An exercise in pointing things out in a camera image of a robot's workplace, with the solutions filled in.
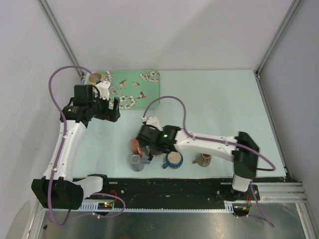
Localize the beige round mug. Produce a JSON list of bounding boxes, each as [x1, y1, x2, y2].
[[88, 72, 104, 85]]

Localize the lilac mug black handle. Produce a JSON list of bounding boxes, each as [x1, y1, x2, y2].
[[148, 152, 153, 161]]

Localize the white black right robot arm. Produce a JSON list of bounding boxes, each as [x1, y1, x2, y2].
[[136, 124, 260, 200]]

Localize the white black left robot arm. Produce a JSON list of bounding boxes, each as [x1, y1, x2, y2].
[[31, 81, 120, 210]]

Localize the dark blue mug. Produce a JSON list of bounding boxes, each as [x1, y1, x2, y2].
[[162, 151, 183, 169]]

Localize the salmon pink mug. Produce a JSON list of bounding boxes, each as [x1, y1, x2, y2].
[[130, 138, 143, 157]]

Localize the grey blue small mug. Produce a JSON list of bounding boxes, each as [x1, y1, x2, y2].
[[131, 154, 151, 172]]

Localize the brown striped mug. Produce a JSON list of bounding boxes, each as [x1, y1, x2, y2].
[[192, 153, 212, 167]]

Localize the green floral placemat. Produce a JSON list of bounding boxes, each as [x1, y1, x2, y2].
[[94, 69, 160, 110]]

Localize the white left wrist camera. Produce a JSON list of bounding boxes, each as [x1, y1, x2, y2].
[[95, 81, 111, 101]]

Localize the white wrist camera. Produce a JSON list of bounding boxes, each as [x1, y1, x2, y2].
[[141, 116, 162, 131], [95, 81, 111, 101]]

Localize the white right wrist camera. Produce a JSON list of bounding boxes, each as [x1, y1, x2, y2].
[[141, 116, 162, 131]]

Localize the grey slotted cable duct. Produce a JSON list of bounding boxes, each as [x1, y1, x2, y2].
[[77, 202, 239, 213]]

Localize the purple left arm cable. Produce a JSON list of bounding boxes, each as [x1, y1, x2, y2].
[[47, 65, 127, 227]]

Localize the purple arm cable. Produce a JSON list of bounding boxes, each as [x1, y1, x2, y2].
[[47, 65, 127, 227], [142, 96, 276, 229]]

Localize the left aluminium frame post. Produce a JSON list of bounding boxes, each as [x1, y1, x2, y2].
[[37, 0, 80, 66]]

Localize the aluminium frame post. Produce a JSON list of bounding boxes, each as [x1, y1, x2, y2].
[[255, 0, 304, 78], [37, 0, 80, 66]]

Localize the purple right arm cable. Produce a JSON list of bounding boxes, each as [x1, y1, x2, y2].
[[142, 96, 276, 229]]

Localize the aluminium front rail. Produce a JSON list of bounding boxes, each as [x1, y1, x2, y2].
[[36, 181, 306, 203]]

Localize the right aluminium frame post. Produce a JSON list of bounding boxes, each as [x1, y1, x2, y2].
[[255, 0, 304, 78]]

